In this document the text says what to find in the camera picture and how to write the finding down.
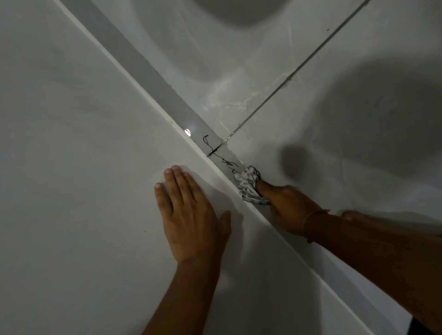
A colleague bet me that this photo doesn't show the person's right hand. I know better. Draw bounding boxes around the person's right hand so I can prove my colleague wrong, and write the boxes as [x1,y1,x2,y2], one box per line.
[255,180,330,239]

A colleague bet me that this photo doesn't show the person's left hand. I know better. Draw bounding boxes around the person's left hand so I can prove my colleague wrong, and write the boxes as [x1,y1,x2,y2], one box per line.
[154,165,232,266]

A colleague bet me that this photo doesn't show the white tissue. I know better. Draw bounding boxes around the white tissue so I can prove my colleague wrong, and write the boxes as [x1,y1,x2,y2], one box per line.
[233,166,271,205]

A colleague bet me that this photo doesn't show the person's right forearm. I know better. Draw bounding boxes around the person's right forearm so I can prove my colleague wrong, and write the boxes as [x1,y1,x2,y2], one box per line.
[304,211,442,330]

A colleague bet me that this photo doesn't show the person's left forearm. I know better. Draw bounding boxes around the person's left forearm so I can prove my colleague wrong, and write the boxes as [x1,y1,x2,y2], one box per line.
[142,257,222,335]

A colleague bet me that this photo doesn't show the grey skirting strip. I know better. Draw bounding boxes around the grey skirting strip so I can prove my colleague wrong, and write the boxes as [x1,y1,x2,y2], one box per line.
[57,0,413,335]

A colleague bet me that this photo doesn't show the person's dark shorts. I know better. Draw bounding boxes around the person's dark shorts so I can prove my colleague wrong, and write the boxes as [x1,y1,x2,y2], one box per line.
[408,316,442,335]

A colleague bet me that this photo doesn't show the thin thread bracelet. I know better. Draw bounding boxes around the thin thread bracelet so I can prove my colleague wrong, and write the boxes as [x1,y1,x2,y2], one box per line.
[301,208,331,243]

